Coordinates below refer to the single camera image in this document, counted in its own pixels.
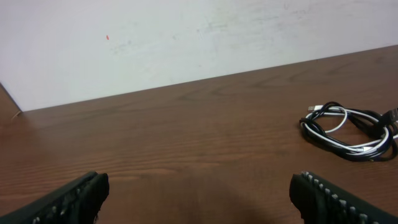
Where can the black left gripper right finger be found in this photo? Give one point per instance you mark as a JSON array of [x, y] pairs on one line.
[[321, 202]]

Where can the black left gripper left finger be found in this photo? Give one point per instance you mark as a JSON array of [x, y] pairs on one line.
[[77, 202]]

